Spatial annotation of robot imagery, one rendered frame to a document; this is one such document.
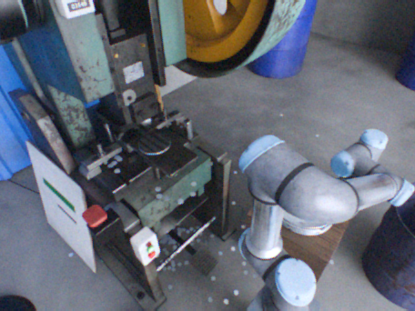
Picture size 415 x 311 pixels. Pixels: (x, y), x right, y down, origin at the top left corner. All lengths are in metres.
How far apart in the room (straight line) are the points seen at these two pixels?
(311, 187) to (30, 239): 1.74
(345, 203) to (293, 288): 0.38
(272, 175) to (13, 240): 1.74
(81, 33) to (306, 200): 0.66
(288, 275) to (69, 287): 1.20
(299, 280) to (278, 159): 0.44
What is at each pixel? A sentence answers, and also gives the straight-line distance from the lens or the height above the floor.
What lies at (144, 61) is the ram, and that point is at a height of 1.09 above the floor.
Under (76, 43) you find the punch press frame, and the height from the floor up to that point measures 1.22.
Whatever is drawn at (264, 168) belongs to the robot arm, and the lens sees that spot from 0.64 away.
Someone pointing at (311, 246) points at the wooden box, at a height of 0.35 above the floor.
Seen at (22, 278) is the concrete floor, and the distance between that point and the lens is 1.95.
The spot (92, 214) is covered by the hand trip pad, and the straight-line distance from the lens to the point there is 1.01.
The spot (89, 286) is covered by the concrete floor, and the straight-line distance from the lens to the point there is 1.77.
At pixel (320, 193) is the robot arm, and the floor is 1.08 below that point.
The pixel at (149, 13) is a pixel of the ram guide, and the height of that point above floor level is 1.23.
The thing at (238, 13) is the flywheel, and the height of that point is 1.18.
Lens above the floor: 1.53
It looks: 44 degrees down
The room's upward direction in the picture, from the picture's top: 1 degrees counter-clockwise
